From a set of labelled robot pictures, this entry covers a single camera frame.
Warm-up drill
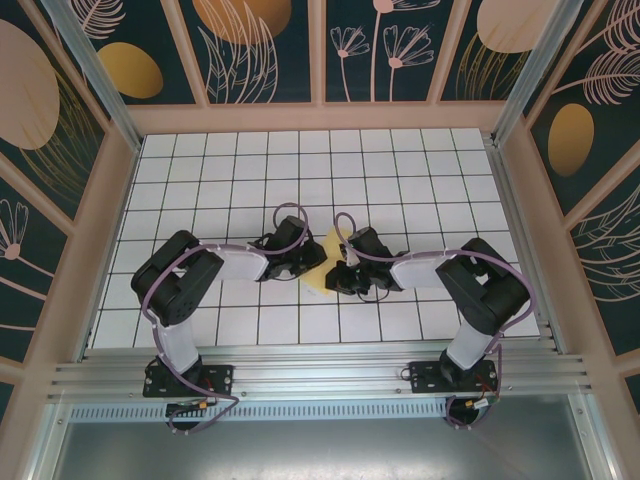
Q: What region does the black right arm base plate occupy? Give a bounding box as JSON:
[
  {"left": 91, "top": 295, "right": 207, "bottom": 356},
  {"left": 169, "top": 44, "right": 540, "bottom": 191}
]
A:
[{"left": 407, "top": 359, "right": 501, "bottom": 394}]

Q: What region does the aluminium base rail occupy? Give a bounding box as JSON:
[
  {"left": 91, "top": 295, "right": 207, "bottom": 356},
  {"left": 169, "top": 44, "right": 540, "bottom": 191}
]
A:
[{"left": 47, "top": 344, "right": 596, "bottom": 401}]

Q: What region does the aluminium side rail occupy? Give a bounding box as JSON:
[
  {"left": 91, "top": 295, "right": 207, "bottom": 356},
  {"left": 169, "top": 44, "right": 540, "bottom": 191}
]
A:
[{"left": 487, "top": 134, "right": 564, "bottom": 354}]

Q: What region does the slotted grey cable duct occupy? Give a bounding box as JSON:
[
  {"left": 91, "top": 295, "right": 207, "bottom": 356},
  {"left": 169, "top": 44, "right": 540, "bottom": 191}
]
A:
[{"left": 69, "top": 397, "right": 571, "bottom": 422}]

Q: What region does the aluminium corner post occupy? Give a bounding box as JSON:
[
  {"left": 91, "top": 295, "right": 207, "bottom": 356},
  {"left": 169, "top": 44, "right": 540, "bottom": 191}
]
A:
[
  {"left": 489, "top": 0, "right": 584, "bottom": 146},
  {"left": 39, "top": 0, "right": 144, "bottom": 154}
]

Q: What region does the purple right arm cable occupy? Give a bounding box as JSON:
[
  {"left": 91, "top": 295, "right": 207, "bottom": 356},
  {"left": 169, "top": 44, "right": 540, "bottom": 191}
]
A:
[{"left": 333, "top": 212, "right": 534, "bottom": 432}]

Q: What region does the yellow cloth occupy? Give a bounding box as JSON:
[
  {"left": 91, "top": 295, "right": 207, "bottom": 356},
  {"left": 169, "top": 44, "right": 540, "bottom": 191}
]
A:
[{"left": 299, "top": 227, "right": 351, "bottom": 299}]

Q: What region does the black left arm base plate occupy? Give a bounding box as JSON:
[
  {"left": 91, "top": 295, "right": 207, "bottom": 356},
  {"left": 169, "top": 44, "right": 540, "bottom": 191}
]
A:
[{"left": 142, "top": 363, "right": 236, "bottom": 399}]

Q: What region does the grey steel sheet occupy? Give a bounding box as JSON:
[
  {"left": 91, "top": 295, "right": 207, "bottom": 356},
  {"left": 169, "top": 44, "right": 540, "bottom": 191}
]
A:
[{"left": 29, "top": 418, "right": 616, "bottom": 480}]

